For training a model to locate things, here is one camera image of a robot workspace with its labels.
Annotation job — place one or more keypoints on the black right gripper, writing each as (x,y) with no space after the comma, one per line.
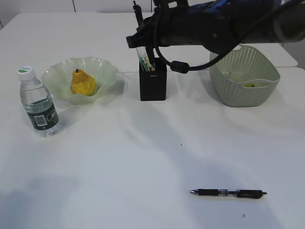
(151,32)

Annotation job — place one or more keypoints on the clear plastic ruler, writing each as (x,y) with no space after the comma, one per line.
(140,53)

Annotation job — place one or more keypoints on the black gel pen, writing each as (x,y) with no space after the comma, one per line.
(138,13)
(252,194)
(151,57)

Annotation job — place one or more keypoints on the yellow utility knife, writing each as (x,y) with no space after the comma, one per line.
(149,67)

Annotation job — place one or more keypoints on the yellow pear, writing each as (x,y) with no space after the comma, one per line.
(82,83)

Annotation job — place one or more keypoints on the clear plastic water bottle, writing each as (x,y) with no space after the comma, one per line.
(38,103)

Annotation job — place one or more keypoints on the black gel pen bottom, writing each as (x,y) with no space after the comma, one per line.
(252,194)

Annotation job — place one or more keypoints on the green white mechanical pencil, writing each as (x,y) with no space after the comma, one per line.
(143,64)

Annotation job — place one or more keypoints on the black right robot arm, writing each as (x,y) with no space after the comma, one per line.
(215,25)

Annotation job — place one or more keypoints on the black square pen holder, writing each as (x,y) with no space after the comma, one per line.
(153,85)

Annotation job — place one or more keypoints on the green woven plastic basket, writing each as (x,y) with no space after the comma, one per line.
(245,59)

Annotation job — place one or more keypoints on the green wavy glass plate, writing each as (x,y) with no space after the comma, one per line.
(58,78)

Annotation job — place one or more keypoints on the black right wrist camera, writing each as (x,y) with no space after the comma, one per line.
(170,3)

